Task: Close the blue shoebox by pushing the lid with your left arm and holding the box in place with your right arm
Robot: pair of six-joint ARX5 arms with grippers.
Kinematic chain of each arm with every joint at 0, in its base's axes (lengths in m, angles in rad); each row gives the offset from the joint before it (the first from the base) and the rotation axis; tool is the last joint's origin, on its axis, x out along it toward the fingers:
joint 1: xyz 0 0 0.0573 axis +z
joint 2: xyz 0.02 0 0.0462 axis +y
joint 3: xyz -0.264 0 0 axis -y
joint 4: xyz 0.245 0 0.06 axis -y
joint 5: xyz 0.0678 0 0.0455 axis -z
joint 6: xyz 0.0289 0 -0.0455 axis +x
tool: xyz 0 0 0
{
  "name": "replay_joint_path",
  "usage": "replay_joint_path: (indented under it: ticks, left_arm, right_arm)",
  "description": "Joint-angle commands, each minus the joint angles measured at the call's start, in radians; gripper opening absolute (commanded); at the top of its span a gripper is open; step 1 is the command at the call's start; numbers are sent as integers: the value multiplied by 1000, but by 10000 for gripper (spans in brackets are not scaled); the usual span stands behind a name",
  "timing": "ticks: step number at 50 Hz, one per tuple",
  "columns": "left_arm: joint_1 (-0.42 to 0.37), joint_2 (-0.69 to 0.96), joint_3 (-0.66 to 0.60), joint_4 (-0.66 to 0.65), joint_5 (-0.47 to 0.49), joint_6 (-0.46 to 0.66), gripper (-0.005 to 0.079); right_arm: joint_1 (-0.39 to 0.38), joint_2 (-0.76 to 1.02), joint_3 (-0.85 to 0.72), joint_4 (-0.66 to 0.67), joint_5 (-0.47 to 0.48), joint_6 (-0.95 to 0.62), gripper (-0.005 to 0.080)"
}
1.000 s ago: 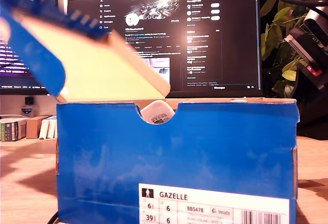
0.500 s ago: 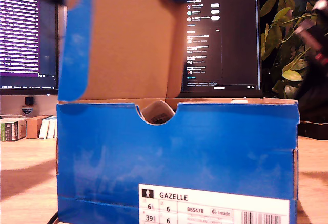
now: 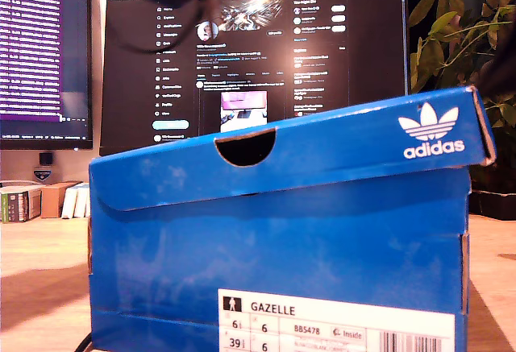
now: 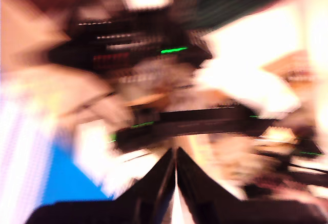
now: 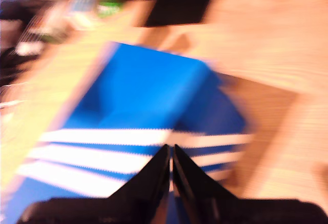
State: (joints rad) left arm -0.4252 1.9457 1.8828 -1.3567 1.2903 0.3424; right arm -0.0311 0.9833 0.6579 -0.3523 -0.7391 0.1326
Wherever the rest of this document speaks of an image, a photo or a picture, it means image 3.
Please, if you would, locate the brown cardboard box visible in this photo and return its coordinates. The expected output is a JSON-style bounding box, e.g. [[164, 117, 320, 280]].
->
[[40, 181, 81, 219]]

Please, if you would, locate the white Cuticura bottle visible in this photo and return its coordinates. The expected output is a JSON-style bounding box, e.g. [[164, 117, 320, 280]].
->
[[31, 164, 57, 186]]

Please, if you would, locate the green and white carton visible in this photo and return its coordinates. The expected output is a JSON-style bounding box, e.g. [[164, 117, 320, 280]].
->
[[15, 185, 43, 222], [0, 187, 21, 224]]

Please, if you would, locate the black monitor with purple terminal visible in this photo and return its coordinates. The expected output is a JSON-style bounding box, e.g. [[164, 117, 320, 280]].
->
[[0, 0, 94, 167]]

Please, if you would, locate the blue Adidas Gazelle shoebox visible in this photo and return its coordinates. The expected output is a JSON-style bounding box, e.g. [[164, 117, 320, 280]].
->
[[87, 85, 497, 352]]

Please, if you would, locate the dark plant pot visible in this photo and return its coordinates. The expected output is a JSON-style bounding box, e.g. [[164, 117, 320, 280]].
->
[[468, 165, 516, 221]]

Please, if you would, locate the green leafy houseplant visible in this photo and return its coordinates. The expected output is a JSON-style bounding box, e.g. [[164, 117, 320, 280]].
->
[[407, 0, 516, 168]]

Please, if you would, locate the black cable on table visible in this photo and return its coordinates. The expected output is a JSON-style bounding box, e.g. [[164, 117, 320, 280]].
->
[[74, 333, 95, 352]]

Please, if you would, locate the black Huawei monitor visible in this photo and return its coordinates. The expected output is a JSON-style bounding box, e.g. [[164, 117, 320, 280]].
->
[[99, 0, 412, 158]]

